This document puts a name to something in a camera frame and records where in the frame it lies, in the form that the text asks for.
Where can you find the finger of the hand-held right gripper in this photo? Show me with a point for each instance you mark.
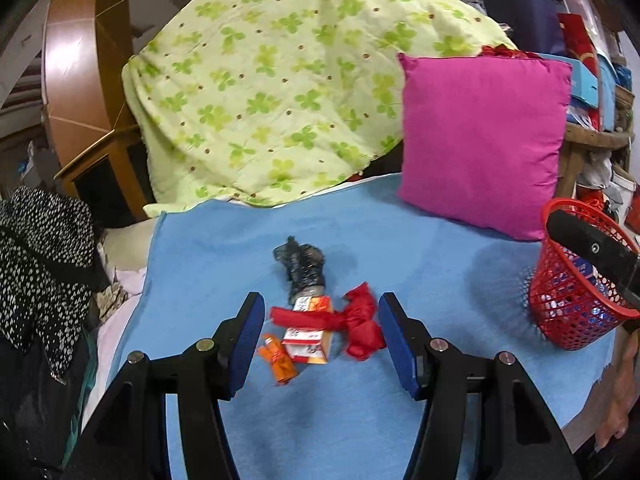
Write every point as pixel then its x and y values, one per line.
pixel 595 250

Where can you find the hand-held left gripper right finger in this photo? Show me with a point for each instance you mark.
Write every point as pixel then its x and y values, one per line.
pixel 395 340

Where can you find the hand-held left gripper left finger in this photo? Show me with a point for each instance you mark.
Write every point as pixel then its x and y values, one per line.
pixel 250 340

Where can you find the small orange tube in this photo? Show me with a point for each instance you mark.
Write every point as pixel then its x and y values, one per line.
pixel 279 360

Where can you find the red cloth ribbon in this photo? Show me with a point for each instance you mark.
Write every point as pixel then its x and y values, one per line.
pixel 362 320

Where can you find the red plastic mesh basket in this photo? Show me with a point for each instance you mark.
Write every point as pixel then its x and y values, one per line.
pixel 555 285

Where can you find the small orange white carton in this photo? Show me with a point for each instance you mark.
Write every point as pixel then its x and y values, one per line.
pixel 312 342

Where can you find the black plastic bag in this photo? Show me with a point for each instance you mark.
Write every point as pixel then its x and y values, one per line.
pixel 302 265

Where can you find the person's right forearm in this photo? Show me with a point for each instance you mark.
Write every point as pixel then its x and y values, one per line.
pixel 622 385

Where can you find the blue fleece blanket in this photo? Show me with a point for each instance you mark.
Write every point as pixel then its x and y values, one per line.
pixel 210 250

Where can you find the wooden stool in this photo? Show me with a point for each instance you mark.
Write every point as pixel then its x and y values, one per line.
pixel 585 140

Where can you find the pale pink bed sheet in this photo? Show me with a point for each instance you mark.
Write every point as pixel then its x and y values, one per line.
pixel 117 330

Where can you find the beige leaf pattern cloth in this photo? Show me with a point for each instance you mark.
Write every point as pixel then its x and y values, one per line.
pixel 111 300

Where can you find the cream pillow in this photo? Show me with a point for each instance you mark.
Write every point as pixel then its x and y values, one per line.
pixel 127 245

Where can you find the magenta square pillow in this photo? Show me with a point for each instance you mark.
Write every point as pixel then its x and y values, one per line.
pixel 480 140

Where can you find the black white dotted garment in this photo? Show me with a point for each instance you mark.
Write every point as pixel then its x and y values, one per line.
pixel 40 265

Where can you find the green clover print quilt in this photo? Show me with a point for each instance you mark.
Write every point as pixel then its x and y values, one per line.
pixel 280 80

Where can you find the wooden cabinet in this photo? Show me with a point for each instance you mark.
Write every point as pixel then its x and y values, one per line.
pixel 75 70

